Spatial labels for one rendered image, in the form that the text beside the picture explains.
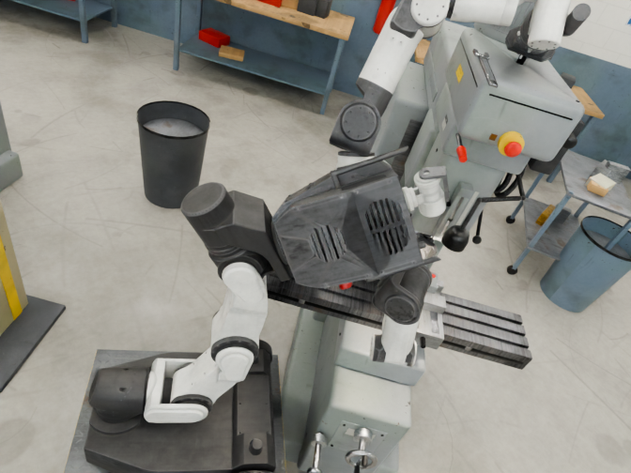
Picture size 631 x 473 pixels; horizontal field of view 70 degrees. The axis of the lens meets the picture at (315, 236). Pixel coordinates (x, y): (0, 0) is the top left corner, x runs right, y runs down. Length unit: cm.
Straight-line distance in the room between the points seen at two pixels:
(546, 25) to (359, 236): 59
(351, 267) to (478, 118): 49
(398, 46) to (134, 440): 146
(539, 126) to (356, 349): 101
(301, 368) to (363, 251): 151
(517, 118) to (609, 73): 508
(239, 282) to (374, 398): 88
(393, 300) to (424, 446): 164
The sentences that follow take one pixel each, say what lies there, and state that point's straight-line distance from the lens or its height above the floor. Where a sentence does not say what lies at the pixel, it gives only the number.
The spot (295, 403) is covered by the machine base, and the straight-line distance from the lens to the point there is 230.
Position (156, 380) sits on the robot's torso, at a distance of 167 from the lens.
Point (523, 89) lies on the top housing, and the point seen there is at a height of 189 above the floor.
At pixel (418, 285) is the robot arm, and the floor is 145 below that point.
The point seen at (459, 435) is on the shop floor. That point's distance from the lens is 281.
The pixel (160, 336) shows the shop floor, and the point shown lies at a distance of 268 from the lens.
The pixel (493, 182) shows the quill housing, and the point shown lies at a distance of 145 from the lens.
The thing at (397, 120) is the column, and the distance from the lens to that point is 183.
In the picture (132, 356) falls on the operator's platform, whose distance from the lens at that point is 214.
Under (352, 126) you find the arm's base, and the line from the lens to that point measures 102.
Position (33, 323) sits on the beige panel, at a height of 3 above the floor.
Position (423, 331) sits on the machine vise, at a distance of 173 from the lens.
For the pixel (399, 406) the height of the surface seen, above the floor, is 71.
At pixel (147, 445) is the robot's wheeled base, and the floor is 57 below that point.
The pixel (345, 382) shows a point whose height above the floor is 71.
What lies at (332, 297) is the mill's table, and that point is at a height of 91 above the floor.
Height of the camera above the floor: 219
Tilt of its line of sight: 40 degrees down
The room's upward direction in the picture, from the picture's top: 18 degrees clockwise
